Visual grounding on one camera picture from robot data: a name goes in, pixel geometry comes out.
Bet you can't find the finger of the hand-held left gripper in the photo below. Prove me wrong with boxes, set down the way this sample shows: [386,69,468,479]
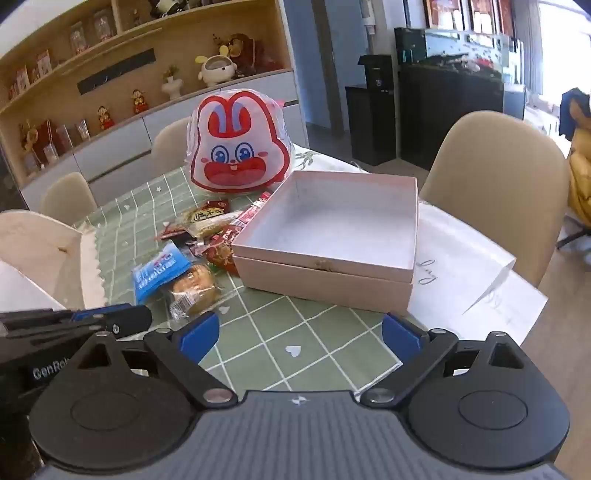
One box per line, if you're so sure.
[0,308,112,326]
[0,305,153,344]

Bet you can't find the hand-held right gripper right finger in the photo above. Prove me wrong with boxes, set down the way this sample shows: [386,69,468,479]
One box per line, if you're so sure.
[361,313,528,408]

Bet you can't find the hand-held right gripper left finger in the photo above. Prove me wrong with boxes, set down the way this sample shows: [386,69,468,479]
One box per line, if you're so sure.
[78,311,234,408]

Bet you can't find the pastry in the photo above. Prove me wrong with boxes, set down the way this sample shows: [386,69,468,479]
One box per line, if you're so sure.
[167,263,221,320]

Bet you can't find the blue snack packet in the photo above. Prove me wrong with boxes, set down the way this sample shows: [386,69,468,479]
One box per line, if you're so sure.
[131,240,192,304]

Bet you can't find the red illustrated snack packet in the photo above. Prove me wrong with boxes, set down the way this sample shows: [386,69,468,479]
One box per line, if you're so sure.
[201,240,241,277]

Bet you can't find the small red snack packet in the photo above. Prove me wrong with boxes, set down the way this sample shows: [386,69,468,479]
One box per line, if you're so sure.
[154,222,195,243]

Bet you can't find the beige snack bar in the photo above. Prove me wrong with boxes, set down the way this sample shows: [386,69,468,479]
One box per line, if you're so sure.
[187,210,243,238]

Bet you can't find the brown yellow snack packet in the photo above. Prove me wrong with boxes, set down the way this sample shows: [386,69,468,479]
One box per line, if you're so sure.
[185,200,232,227]

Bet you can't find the red white long snack packet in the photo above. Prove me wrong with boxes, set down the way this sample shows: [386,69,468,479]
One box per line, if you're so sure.
[228,191,273,232]

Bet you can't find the pink cardboard box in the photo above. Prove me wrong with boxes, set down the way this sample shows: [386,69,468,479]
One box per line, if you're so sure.
[231,171,419,317]

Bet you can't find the green checked tablecloth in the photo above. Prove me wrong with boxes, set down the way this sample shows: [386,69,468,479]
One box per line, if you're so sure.
[71,152,407,393]

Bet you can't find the gold red ornament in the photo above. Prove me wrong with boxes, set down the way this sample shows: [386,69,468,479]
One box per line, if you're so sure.
[18,119,40,153]

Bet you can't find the white leaf print cloth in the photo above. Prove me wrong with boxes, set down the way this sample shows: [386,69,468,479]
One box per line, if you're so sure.
[293,143,370,175]

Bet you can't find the red white rabbit face bag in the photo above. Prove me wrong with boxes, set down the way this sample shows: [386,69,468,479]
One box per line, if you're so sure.
[186,85,293,192]

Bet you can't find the black fish tank cabinet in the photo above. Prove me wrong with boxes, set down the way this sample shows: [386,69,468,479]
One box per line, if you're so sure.
[399,62,527,171]

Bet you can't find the black water dispenser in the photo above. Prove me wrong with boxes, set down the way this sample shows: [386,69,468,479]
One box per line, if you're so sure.
[345,54,398,167]

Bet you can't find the white vase with plant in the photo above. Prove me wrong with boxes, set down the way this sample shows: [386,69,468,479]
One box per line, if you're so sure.
[161,65,184,101]

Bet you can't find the yellow armchair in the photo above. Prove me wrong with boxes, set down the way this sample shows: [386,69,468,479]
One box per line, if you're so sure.
[556,99,591,252]

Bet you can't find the black rectangular panel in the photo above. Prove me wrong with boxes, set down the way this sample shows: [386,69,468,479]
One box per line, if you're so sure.
[77,48,155,95]

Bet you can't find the white rabbit ear figurine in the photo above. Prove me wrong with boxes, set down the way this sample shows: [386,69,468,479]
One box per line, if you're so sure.
[195,54,238,88]

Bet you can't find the brown plush toy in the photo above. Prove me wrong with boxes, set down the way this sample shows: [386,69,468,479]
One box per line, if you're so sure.
[213,32,278,77]

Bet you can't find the dark blue jacket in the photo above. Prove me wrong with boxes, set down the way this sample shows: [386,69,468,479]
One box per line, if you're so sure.
[560,88,591,139]

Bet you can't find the glass fish tank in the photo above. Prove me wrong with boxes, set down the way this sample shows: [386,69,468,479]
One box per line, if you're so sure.
[394,27,525,86]

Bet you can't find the wooden wall cabinet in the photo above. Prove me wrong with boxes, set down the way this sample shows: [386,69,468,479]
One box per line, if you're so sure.
[0,0,310,210]

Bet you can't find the red framed wall pictures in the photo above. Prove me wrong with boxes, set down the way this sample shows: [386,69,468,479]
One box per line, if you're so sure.
[425,0,515,35]

